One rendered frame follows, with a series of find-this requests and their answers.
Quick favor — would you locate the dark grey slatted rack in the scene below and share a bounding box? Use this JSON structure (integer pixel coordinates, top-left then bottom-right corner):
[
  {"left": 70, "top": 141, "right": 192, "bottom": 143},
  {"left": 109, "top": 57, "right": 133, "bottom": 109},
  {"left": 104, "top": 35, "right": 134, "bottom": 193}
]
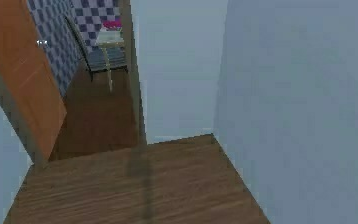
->
[{"left": 64, "top": 16, "right": 129, "bottom": 82}]

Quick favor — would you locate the pale table with thin legs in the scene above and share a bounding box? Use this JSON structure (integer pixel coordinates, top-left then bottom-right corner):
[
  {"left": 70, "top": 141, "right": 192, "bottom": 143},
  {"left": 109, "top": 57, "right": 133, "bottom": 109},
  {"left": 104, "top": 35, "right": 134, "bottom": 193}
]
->
[{"left": 95, "top": 29, "right": 125, "bottom": 93}]

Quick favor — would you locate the pink object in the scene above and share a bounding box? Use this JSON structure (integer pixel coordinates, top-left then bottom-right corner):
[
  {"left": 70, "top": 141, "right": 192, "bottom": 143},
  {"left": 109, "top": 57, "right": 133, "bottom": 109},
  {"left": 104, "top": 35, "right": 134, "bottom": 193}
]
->
[{"left": 102, "top": 19, "right": 123, "bottom": 31}]

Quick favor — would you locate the brown wooden room door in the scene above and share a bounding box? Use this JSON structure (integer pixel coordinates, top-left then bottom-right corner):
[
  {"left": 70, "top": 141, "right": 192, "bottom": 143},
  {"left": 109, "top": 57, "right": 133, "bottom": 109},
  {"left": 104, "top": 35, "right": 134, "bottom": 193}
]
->
[{"left": 0, "top": 0, "right": 68, "bottom": 161}]

